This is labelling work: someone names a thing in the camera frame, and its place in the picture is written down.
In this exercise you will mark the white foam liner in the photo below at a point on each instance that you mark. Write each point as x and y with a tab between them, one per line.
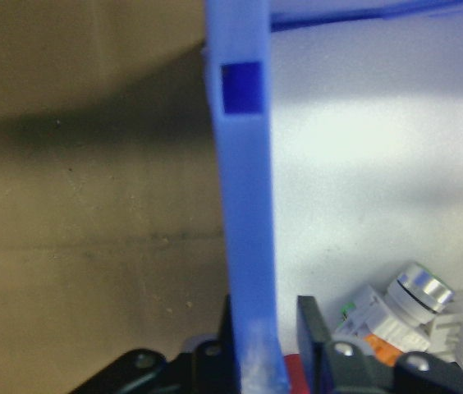
358	164

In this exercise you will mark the blue bin with buttons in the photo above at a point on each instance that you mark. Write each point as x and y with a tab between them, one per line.
244	205

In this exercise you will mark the white pushbutton switch component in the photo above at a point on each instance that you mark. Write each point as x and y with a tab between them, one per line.
420	287

